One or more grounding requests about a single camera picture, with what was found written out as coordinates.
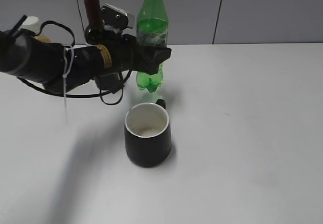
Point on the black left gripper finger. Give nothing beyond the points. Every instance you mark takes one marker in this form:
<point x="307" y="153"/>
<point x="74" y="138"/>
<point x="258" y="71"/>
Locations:
<point x="150" y="58"/>

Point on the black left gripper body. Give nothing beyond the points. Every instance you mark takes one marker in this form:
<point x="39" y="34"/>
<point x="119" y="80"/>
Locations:
<point x="108" y="56"/>

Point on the green sprite bottle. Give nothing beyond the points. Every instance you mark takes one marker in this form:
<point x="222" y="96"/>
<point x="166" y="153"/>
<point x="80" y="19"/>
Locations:
<point x="152" y="30"/>

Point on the black mug white inside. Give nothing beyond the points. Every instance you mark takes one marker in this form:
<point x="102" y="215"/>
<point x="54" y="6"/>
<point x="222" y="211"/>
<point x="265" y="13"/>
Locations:
<point x="147" y="133"/>

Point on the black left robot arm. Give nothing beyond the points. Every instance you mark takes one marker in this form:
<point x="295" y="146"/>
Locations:
<point x="59" y="70"/>

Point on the dark red wine bottle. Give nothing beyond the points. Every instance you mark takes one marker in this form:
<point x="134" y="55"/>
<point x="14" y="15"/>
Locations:
<point x="93" y="33"/>

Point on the white zip tie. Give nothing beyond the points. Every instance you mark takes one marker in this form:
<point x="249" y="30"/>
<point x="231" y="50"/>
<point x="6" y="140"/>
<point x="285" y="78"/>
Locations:
<point x="66" y="71"/>

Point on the orange juice bottle white cap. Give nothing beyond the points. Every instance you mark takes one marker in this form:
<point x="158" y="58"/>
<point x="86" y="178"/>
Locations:
<point x="33" y="23"/>

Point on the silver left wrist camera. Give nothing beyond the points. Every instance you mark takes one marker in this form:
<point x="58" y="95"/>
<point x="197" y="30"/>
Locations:
<point x="117" y="18"/>

